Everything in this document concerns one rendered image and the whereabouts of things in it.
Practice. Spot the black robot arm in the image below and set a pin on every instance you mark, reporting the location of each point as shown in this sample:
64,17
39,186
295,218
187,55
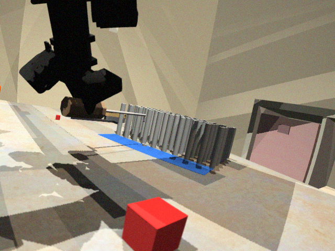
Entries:
70,17

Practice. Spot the blue flat strip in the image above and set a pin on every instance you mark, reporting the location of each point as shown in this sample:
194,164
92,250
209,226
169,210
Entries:
178,161

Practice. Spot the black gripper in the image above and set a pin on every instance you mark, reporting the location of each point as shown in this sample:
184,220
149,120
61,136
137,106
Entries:
90,86

